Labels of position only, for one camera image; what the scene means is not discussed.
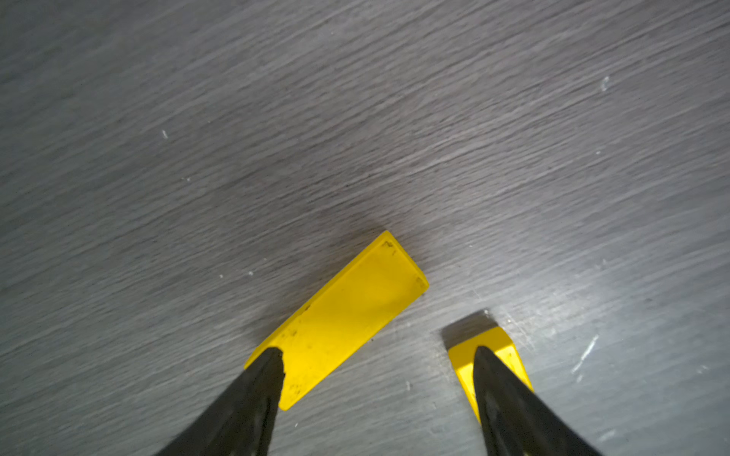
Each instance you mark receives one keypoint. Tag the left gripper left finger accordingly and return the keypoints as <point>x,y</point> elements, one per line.
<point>242,419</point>

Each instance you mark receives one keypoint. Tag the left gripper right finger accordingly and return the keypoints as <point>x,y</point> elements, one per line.
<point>515,421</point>

